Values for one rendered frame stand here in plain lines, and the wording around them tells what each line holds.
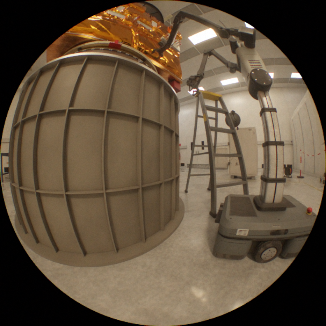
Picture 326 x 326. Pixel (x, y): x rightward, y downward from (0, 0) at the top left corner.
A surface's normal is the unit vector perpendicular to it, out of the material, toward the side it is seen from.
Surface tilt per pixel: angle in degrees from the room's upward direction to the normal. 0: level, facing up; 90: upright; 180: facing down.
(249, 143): 90
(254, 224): 45
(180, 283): 0
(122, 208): 90
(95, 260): 0
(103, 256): 0
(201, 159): 90
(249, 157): 90
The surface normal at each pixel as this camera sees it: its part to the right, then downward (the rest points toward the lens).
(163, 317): 0.00, -1.00
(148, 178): 0.76, 0.01
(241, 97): -0.70, 0.02
